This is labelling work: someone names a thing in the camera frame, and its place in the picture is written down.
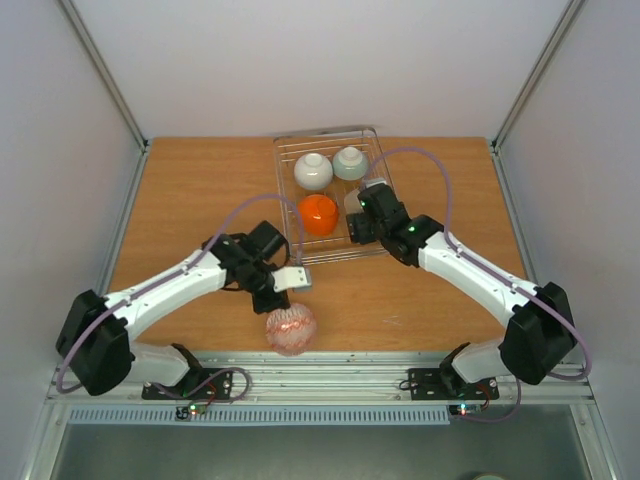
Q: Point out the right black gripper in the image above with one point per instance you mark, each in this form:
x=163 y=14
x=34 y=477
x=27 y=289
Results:
x=357 y=228

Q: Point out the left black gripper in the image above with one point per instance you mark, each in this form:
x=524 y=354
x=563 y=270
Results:
x=261 y=306

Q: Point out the red patterned ceramic bowl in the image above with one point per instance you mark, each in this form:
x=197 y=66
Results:
x=290 y=332

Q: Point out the teal patterned ceramic bowl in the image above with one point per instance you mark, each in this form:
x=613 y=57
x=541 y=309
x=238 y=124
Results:
x=350 y=164

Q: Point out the orange white ceramic bowl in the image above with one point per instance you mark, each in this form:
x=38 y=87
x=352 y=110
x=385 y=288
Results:
x=319 y=214

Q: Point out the chrome wire dish rack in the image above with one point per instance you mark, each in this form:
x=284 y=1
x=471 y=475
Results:
x=288 y=148

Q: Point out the plain white bottom bowl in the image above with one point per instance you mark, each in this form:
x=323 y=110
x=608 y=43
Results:
x=313 y=171

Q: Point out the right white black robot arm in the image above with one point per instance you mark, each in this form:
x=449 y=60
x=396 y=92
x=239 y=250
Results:
x=537 y=320

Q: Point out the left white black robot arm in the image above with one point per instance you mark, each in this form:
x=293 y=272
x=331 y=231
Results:
x=98 y=339

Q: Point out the left small circuit board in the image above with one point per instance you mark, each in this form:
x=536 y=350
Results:
x=192 y=412

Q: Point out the small circuit board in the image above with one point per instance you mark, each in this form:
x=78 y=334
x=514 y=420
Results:
x=466 y=409
x=192 y=412

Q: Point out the right small circuit board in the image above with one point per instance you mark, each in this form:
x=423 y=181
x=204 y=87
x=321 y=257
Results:
x=466 y=409

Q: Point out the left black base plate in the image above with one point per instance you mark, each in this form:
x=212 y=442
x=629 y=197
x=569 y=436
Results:
x=199 y=385

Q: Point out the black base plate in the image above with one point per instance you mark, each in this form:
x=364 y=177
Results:
x=199 y=385
x=425 y=384

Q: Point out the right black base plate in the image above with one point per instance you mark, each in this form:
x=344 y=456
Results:
x=425 y=384

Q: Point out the grey slotted cable duct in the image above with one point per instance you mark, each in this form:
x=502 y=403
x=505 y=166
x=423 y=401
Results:
x=266 y=415

